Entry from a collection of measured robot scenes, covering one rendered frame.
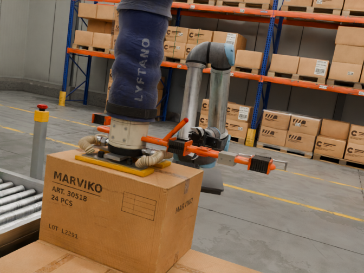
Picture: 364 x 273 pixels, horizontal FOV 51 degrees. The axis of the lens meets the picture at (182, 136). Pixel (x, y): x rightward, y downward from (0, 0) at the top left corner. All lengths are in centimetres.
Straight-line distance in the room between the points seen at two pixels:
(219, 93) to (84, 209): 100
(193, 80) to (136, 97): 56
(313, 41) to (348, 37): 152
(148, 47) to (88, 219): 76
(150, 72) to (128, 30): 19
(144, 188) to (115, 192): 14
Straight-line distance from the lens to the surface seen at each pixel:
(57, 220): 180
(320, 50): 994
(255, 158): 151
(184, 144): 158
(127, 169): 158
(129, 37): 161
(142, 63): 160
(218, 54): 208
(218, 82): 215
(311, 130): 854
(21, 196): 243
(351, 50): 862
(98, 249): 170
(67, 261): 173
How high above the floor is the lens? 138
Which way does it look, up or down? 9 degrees down
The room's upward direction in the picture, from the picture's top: 9 degrees clockwise
